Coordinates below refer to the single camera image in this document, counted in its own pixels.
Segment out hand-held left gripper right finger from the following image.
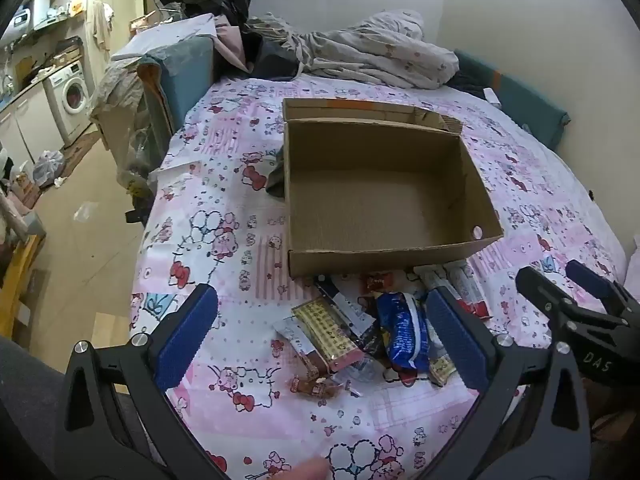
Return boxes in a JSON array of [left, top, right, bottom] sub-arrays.
[[424, 287, 594, 480]]

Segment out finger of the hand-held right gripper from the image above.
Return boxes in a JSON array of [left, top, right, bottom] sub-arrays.
[[566, 259, 640, 322], [516, 266, 581, 331]]

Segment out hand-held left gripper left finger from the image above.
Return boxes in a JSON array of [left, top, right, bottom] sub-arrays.
[[52, 284, 236, 480]]

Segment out blue snack packet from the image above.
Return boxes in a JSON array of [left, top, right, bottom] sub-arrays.
[[375, 291, 431, 373]]

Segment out cardboard box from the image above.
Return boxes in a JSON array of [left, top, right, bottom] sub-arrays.
[[281, 97, 505, 279]]

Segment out small yellow snack packet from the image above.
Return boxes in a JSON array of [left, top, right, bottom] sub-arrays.
[[426, 354, 457, 387]]

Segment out small red snack packet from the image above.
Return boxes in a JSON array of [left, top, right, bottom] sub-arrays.
[[362, 271, 397, 294]]

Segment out pink printed bed sheet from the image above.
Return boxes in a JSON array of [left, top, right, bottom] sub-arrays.
[[127, 72, 629, 480]]

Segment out silver and brown snack packet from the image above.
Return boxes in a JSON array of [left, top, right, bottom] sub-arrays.
[[273, 316, 328, 378]]

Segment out white and navy snack packet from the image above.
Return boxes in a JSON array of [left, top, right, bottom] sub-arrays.
[[314, 276, 377, 328]]

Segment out yellow and pink snack packet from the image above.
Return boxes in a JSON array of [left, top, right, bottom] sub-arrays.
[[291, 297, 365, 373]]

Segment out brown snack in clear wrapper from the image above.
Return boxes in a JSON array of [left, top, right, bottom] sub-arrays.
[[286, 374, 342, 405]]

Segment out person's grey trousers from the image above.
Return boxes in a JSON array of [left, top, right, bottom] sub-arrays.
[[0, 335, 168, 480]]

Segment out yellow wooden stool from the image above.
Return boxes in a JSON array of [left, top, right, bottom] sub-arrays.
[[0, 234, 42, 327]]

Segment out dark cloth beside box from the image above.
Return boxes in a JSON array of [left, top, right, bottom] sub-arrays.
[[264, 154, 287, 199]]

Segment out teal cushion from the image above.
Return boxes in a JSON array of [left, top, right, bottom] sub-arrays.
[[452, 50, 571, 150]]

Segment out tied plastic bag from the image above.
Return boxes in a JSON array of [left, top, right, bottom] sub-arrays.
[[31, 149, 66, 189]]

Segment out leaning cardboard with crumpled cloth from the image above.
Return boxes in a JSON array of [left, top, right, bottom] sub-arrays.
[[90, 59, 153, 163]]

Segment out teal padded board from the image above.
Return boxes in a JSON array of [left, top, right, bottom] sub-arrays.
[[137, 35, 219, 137]]

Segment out white kitchen cabinet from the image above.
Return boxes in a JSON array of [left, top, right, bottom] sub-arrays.
[[0, 81, 65, 163]]

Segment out white washing machine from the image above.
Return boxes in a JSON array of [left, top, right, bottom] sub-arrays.
[[43, 61, 92, 144]]

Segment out crumpled floral duvet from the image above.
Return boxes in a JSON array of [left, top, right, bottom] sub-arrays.
[[249, 9, 460, 91]]

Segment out pink cloth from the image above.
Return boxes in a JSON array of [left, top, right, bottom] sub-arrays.
[[214, 14, 252, 75]]

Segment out white sheet on board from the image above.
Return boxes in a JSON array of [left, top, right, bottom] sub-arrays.
[[111, 12, 217, 62]]

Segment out hanging white cloth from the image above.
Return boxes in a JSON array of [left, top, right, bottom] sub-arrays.
[[91, 1, 114, 52]]

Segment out white kitchen appliance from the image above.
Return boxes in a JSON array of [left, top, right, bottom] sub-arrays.
[[26, 0, 52, 27]]

